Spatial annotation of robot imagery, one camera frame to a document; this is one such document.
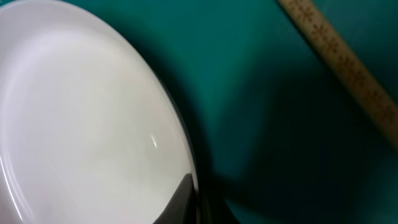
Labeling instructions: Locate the teal serving tray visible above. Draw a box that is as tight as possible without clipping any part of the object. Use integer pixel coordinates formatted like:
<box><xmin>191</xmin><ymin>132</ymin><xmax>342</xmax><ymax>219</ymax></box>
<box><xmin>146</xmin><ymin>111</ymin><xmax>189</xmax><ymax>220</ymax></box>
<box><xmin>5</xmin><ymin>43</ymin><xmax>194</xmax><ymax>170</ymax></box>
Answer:
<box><xmin>62</xmin><ymin>0</ymin><xmax>398</xmax><ymax>224</ymax></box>

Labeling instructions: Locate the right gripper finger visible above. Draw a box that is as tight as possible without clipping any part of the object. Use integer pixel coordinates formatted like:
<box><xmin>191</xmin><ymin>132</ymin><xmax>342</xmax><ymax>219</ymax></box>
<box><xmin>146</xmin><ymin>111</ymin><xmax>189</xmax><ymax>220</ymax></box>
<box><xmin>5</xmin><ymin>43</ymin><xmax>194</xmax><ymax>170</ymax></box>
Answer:
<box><xmin>154</xmin><ymin>174</ymin><xmax>197</xmax><ymax>224</ymax></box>

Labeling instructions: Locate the right wooden chopstick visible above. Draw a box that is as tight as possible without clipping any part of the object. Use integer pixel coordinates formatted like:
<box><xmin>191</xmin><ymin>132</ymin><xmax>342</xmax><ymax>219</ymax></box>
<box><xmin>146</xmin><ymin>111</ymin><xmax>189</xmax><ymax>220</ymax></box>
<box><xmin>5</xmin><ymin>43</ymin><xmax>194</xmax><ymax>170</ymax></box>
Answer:
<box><xmin>278</xmin><ymin>0</ymin><xmax>397</xmax><ymax>149</ymax></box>

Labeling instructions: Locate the white round plate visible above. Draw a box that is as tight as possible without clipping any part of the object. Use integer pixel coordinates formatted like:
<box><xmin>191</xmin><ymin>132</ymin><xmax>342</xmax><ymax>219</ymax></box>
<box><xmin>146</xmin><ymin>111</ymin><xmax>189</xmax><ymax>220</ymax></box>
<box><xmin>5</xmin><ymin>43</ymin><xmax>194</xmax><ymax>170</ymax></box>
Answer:
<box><xmin>1</xmin><ymin>1</ymin><xmax>198</xmax><ymax>223</ymax></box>

